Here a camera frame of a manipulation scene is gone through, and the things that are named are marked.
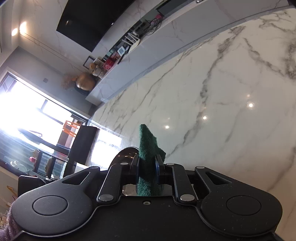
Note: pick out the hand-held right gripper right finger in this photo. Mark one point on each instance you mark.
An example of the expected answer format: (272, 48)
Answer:
(158, 168)

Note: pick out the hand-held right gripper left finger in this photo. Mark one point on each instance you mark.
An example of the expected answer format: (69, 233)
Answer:
(136, 168)

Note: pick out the blue steel bowl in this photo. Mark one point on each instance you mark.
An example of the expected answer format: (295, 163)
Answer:
(123, 156)

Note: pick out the green scouring pad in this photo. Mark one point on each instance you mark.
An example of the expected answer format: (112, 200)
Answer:
(148, 148)

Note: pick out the black chair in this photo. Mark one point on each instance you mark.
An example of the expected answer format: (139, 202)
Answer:
(82, 143)

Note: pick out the orange rack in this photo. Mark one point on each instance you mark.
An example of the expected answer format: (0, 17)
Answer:
(70, 126)

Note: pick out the glass table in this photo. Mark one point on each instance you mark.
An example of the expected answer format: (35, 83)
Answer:
(34, 148)

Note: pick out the red gift box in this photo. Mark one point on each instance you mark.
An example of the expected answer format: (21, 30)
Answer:
(108, 64)

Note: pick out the brown teddy bear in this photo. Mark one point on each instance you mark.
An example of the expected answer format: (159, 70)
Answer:
(93, 67)

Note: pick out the dried plant bunch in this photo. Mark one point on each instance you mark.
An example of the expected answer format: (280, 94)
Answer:
(68, 81)

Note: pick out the small white display device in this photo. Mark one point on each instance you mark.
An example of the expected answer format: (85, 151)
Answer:
(121, 50)

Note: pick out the white router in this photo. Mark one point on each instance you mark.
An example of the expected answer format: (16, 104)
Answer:
(133, 41)

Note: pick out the white marble console cabinet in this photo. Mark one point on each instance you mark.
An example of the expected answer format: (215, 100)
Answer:
(166, 34)

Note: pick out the purple fuzzy cloth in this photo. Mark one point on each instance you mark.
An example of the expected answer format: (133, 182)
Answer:
(8, 222)

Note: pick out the black television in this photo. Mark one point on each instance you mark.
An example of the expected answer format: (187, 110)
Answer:
(92, 20)

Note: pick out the black picture frame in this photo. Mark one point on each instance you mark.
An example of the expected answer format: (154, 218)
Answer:
(87, 60)

